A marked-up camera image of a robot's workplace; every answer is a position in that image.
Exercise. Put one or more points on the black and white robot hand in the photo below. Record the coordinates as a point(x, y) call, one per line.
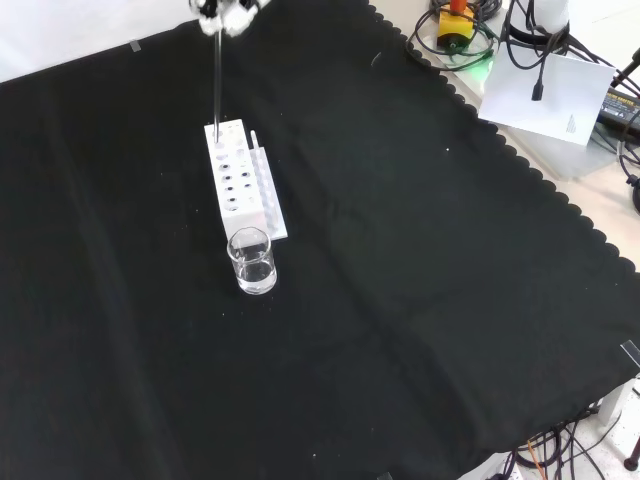
point(235, 17)

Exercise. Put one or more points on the white test tube rack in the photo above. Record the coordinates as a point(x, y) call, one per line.
point(240, 215)

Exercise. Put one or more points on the clear tape piece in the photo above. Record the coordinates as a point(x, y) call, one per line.
point(135, 46)
point(385, 476)
point(631, 351)

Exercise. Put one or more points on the yellow stop button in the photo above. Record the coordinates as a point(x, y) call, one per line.
point(455, 25)

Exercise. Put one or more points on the glass beaker with water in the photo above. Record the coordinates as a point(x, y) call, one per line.
point(257, 280)

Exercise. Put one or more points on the black bench cloth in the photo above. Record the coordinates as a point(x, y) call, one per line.
point(400, 250)

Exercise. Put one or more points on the white paper sheet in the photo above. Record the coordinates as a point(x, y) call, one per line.
point(565, 95)

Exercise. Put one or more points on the translucent plastic board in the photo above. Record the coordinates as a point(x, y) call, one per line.
point(565, 157)

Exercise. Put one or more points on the black power adapter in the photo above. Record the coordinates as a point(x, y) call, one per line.
point(620, 107)

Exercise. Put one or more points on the black tripod pole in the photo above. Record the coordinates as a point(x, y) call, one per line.
point(629, 64)

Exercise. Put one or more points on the black round stand foot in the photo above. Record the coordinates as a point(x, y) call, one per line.
point(636, 197)

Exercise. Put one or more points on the white bench leg bracket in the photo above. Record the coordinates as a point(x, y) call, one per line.
point(612, 405)

